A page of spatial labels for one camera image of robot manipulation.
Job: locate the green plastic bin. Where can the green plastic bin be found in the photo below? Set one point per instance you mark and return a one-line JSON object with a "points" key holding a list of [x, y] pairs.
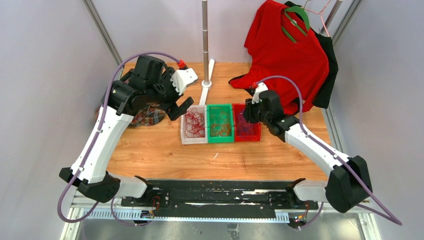
{"points": [[220, 123]]}

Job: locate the red plastic bin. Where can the red plastic bin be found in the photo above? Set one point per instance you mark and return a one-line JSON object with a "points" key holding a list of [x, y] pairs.
{"points": [[244, 131]]}

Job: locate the pink wire hanger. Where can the pink wire hanger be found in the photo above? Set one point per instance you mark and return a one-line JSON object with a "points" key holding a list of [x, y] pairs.
{"points": [[318, 8]]}

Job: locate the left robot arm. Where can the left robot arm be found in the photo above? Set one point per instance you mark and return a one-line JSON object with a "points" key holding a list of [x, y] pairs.
{"points": [[150, 82]]}

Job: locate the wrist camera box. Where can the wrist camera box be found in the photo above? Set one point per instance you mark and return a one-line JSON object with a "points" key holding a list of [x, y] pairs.
{"points": [[258, 88], [182, 79]]}

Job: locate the aluminium frame rail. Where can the aluminium frame rail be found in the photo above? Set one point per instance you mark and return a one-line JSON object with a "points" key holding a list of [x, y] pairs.
{"points": [[101, 27]]}

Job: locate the black t-shirt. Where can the black t-shirt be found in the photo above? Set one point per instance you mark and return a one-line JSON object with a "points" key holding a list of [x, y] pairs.
{"points": [[328, 66]]}

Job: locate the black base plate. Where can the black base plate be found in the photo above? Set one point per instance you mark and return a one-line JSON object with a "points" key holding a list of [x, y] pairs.
{"points": [[218, 199]]}

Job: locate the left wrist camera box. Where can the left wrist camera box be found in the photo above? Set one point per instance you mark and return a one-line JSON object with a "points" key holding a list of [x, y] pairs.
{"points": [[182, 79]]}

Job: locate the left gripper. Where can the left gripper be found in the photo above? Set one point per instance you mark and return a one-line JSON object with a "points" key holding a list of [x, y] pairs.
{"points": [[166, 79]]}

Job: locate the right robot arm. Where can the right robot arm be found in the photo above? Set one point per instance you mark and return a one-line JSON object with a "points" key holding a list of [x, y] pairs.
{"points": [[348, 182]]}

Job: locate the green hanger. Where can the green hanger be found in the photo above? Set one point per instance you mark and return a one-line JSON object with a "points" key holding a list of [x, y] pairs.
{"points": [[295, 23]]}

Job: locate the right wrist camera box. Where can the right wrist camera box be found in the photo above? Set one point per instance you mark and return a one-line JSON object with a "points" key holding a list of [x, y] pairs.
{"points": [[258, 88]]}

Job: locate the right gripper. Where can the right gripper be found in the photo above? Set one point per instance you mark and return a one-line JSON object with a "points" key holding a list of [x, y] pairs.
{"points": [[248, 112]]}

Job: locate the red t-shirt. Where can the red t-shirt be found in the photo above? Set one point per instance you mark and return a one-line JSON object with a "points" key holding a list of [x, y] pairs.
{"points": [[285, 63]]}

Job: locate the clothes rack pole with base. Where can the clothes rack pole with base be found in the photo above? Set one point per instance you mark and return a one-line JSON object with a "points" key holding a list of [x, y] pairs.
{"points": [[208, 64]]}

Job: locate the plaid shirt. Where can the plaid shirt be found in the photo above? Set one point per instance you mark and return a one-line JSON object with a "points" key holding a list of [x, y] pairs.
{"points": [[148, 116]]}

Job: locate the white plastic bin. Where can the white plastic bin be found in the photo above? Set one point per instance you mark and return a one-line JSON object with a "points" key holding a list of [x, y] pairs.
{"points": [[194, 126]]}

